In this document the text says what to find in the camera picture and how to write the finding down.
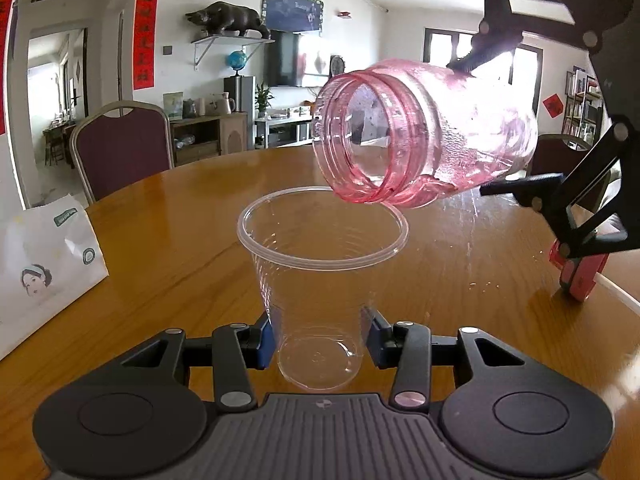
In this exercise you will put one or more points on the white wall shelf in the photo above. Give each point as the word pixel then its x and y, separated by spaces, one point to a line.
pixel 220 38

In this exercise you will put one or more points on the white jug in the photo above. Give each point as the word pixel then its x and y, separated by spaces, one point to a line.
pixel 225 104

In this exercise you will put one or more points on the black flat television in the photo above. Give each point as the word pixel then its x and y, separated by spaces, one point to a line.
pixel 282 60

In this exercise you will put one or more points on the maroon padded chair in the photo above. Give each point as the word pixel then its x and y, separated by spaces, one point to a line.
pixel 122 155

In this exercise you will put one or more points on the red square paper decoration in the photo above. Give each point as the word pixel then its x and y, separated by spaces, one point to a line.
pixel 553 105

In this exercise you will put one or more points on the blue globe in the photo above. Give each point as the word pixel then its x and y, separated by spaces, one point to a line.
pixel 236 60

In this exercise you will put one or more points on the small potted plant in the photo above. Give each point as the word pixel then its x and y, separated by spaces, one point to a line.
pixel 263 100

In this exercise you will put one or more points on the red paper couplet banner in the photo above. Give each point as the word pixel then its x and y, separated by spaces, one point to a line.
pixel 146 30
pixel 5 60

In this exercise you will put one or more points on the pink transparent bottle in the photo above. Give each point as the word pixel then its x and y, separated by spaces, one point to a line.
pixel 475 125

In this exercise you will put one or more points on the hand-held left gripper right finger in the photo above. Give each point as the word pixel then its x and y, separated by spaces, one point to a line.
pixel 374 342

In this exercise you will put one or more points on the clear plastic cup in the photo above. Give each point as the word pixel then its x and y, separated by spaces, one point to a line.
pixel 320 280

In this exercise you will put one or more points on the framed picture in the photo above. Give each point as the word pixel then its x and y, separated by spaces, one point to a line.
pixel 173 105

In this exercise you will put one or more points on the white tissue packet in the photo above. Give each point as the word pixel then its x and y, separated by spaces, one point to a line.
pixel 45 260

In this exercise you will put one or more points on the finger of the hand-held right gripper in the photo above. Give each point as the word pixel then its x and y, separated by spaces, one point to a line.
pixel 495 35
pixel 525 185

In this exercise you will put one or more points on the black standing fan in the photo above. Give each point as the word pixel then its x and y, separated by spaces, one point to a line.
pixel 337 66

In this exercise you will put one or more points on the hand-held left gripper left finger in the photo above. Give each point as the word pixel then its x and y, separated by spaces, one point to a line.
pixel 265 345

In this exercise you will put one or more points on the dark bull statue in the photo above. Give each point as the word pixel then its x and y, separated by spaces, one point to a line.
pixel 230 17

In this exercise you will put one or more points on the bookshelf with books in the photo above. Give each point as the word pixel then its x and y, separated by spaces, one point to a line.
pixel 580 110

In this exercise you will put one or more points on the blue wall board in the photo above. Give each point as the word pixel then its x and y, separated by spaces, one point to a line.
pixel 290 10

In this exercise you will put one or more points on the white television stand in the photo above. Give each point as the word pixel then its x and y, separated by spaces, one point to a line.
pixel 285 132

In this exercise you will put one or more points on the tall black speaker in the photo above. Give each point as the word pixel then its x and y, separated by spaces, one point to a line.
pixel 240 95

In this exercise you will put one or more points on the brown wooden cabinet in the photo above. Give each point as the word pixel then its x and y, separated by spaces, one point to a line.
pixel 230 135

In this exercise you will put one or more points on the dark purple chair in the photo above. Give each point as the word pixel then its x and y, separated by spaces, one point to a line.
pixel 555 160

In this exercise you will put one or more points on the dark wooden desk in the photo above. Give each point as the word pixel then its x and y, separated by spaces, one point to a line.
pixel 57 140

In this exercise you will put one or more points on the dark framed balcony door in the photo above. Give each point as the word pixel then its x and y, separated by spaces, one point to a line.
pixel 435 45

